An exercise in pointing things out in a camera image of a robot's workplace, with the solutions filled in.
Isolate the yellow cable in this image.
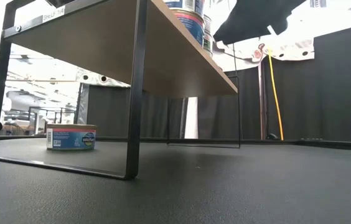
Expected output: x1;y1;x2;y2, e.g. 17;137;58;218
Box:
267;46;285;141

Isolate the thin black rod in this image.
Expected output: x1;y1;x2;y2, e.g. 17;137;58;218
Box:
231;43;239;78

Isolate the grommeted tarp sheet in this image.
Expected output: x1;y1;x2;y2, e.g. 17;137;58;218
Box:
215;39;316;73
75;67;132;125

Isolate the wooden shelf riser black frame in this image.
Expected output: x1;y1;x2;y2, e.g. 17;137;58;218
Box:
0;0;241;181

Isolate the curtain stand pole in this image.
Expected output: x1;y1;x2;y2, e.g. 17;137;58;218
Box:
257;60;279;141

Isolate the blue-label tuna can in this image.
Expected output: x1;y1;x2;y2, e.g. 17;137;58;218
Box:
171;8;207;47
164;0;207;10
45;123;98;151

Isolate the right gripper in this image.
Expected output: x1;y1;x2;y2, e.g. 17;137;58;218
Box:
213;0;307;45

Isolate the black curtain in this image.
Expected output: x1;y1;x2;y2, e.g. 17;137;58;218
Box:
197;65;262;140
264;21;351;143
87;83;185;140

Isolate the brown wooden workbench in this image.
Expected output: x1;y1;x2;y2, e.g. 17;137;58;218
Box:
0;123;46;136

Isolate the black table frame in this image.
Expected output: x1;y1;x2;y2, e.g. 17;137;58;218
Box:
0;133;351;153

